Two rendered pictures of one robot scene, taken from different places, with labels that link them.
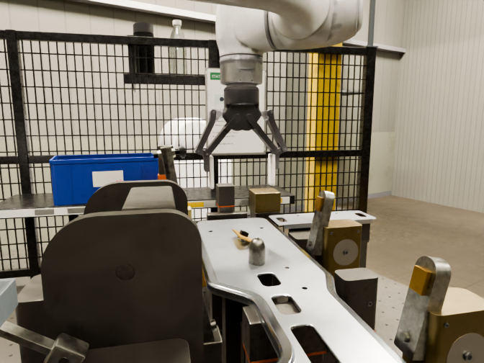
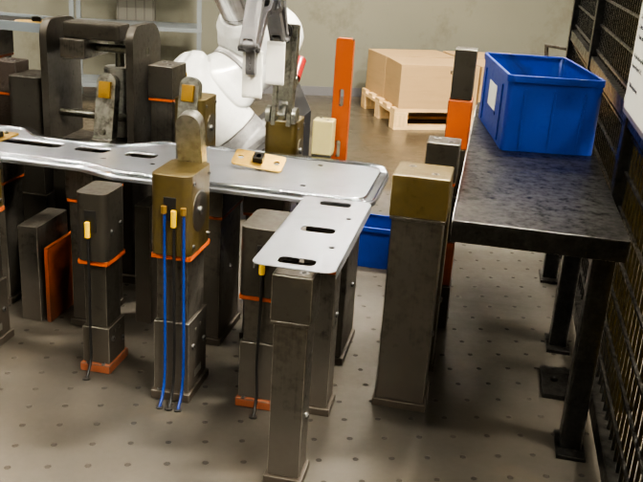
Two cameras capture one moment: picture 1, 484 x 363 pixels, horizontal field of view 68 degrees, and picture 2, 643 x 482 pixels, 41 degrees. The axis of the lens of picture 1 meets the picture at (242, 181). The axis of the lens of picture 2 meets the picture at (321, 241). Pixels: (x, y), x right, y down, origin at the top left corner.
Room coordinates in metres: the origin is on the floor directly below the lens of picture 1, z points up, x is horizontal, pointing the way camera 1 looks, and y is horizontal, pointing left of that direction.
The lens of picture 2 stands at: (1.41, -1.20, 1.36)
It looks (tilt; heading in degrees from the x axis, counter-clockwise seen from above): 20 degrees down; 113
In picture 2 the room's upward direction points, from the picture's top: 4 degrees clockwise
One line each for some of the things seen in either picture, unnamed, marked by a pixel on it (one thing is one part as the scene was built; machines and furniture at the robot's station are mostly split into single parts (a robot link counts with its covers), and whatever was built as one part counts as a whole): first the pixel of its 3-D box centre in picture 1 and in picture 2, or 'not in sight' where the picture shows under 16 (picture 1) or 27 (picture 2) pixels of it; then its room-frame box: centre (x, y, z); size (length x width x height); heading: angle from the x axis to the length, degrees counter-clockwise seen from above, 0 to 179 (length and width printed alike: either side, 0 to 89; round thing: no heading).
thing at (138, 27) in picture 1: (144, 50); not in sight; (1.36, 0.35, 1.52); 0.07 x 0.07 x 0.18
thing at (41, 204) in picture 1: (154, 199); (530, 159); (1.16, 0.29, 1.01); 0.90 x 0.22 x 0.03; 103
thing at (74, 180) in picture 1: (107, 176); (535, 99); (1.13, 0.43, 1.09); 0.30 x 0.17 x 0.13; 112
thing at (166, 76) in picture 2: not in sight; (167, 172); (0.50, 0.16, 0.91); 0.07 x 0.05 x 0.42; 103
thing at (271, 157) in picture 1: (271, 169); (252, 74); (0.79, -0.07, 1.16); 0.03 x 0.01 x 0.07; 13
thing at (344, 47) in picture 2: not in sight; (336, 180); (0.84, 0.17, 0.95); 0.03 x 0.01 x 0.50; 13
